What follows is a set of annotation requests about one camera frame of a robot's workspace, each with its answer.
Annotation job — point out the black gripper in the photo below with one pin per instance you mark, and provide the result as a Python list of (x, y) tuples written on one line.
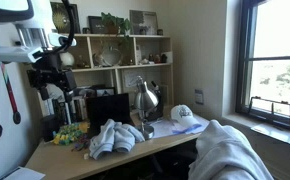
[(51, 78)]

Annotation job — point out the silver metal desk lamp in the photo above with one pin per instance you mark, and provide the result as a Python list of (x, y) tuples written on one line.
[(145, 100)]

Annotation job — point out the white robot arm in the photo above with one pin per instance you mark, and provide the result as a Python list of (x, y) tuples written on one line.
[(5, 10)]

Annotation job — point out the row of books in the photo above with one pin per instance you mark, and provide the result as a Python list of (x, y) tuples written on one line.
[(75, 110)]

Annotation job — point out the white globe ornament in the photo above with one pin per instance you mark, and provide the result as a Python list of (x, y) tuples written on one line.
[(67, 60)]

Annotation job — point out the yellow green toy beads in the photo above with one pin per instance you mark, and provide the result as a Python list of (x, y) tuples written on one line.
[(68, 133)]

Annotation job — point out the black laptop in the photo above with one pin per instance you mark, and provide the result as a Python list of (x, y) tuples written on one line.
[(108, 108)]

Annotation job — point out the colourful toy blocks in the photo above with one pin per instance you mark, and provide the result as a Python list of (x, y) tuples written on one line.
[(81, 143)]

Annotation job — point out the light wooden shelf unit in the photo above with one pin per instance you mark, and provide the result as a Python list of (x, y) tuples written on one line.
[(115, 69)]

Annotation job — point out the round glass bowl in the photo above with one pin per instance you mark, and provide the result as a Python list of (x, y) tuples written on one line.
[(111, 56)]

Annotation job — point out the small white eraser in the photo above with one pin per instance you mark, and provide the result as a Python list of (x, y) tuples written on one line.
[(86, 155)]

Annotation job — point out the light blue crumpled cloth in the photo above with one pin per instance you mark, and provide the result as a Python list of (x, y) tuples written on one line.
[(115, 136)]

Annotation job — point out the framed drawing in shelf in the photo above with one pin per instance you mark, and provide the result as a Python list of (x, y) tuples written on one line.
[(131, 79)]

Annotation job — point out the white paper sheet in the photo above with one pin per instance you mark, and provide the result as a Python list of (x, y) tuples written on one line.
[(21, 174)]

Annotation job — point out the green potted plant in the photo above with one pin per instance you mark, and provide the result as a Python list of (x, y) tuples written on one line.
[(113, 21)]

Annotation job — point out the black rounded device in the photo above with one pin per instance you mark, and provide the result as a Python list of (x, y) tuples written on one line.
[(156, 110)]

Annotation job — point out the brown figurine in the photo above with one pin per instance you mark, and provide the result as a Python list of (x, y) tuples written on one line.
[(157, 59)]

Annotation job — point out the clear zip plastic bag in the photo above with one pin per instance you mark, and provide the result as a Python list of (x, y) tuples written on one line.
[(163, 128)]

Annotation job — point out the dark figurine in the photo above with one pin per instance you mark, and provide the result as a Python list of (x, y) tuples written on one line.
[(164, 58)]

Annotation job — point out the large grey framed picture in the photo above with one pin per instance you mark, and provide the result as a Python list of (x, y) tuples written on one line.
[(143, 21)]

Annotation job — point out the white box ornament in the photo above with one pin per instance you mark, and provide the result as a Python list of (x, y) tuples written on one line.
[(169, 56)]

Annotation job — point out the small dark jar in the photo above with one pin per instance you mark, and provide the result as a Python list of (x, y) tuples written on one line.
[(160, 32)]

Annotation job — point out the white baseball cap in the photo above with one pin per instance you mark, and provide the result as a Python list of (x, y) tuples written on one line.
[(181, 116)]

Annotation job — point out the clear zip bag blue seal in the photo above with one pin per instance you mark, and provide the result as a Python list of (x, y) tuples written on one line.
[(190, 128)]

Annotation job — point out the black metal window guard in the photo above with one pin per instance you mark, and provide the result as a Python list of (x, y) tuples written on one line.
[(271, 101)]

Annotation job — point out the small black photo frame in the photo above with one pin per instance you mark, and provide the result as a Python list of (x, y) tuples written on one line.
[(105, 91)]

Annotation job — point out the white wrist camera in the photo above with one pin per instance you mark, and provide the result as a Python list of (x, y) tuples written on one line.
[(11, 54)]

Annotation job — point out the black frame with sunburst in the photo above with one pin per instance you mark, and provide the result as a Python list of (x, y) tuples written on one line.
[(60, 18)]

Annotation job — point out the small black picture frame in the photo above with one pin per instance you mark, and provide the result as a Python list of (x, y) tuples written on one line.
[(95, 25)]

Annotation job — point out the dark window frame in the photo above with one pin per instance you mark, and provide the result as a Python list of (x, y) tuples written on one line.
[(243, 66)]

